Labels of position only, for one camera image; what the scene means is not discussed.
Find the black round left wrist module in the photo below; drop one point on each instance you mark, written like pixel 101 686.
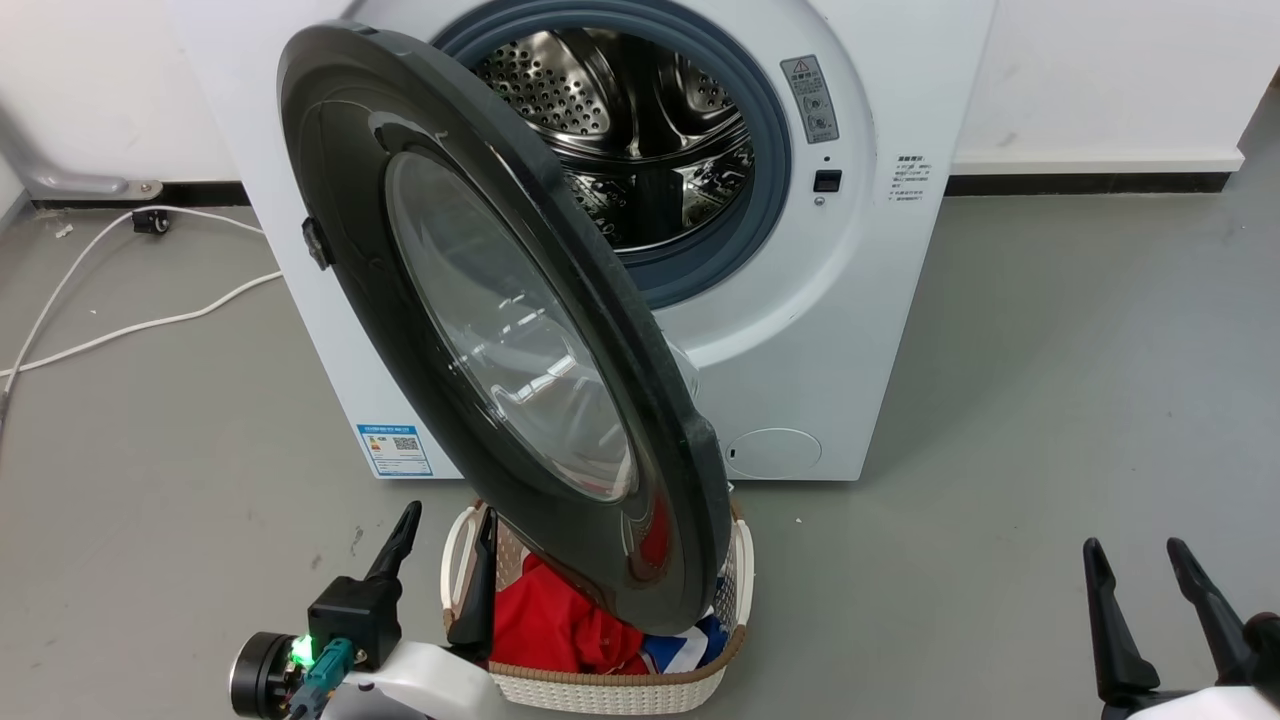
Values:
pixel 260 676

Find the small black plug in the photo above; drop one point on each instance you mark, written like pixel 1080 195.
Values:
pixel 151 221

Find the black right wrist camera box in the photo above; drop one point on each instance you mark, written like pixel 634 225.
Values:
pixel 1266 652

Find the white woven laundry basket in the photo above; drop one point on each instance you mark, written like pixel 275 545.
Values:
pixel 600 696

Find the grey warning sticker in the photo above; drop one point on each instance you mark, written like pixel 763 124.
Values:
pixel 810 98

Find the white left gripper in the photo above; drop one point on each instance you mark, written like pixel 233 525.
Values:
pixel 430 685

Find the steel washing machine drum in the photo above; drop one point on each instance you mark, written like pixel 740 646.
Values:
pixel 640 90

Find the grey drain pipe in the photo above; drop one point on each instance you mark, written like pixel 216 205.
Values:
pixel 60 182

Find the dark round washing machine door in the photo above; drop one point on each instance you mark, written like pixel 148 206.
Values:
pixel 340 200

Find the black door lock slot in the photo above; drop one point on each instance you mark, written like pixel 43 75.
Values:
pixel 827 181

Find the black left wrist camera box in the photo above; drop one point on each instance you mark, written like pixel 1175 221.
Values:
pixel 355 618

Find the blue and white garment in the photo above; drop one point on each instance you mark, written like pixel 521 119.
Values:
pixel 690 645

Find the grey-blue rubber door gasket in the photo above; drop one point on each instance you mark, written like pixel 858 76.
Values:
pixel 772 170

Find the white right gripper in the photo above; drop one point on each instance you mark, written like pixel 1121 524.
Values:
pixel 1200 705

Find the black baseboard strip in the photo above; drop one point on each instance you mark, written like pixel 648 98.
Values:
pixel 1090 184
pixel 200 193

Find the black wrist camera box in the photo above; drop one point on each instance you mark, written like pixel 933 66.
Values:
pixel 1266 652
pixel 355 618

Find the black door latch hook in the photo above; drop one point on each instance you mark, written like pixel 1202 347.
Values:
pixel 317 244

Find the blue energy label sticker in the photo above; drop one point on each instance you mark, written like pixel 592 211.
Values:
pixel 395 450

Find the round white filter cover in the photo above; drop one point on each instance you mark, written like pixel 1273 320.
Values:
pixel 772 453

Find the red garment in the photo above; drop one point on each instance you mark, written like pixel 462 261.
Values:
pixel 548 625

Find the white washing machine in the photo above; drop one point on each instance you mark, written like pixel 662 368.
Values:
pixel 810 350

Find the small printed text label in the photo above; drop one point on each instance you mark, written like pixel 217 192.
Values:
pixel 910 178

